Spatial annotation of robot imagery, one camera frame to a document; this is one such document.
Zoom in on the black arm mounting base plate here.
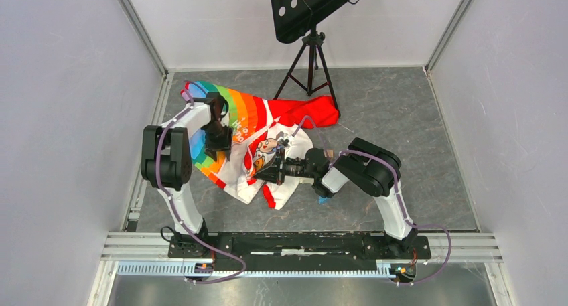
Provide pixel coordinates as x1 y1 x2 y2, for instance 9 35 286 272
168 231 432 272

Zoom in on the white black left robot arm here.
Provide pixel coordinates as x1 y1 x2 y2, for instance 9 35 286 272
141 92 233 258

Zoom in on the black music stand tripod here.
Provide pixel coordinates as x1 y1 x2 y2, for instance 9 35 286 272
271 0 359 109

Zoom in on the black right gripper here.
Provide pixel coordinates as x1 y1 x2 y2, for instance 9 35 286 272
253 148 317 187

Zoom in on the rainbow cartoon zip jacket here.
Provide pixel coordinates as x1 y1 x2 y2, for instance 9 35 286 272
180 81 339 210

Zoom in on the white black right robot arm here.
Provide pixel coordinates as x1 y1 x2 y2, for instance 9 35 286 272
253 137 417 258

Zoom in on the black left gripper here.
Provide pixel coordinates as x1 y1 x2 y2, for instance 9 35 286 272
202 121 233 162

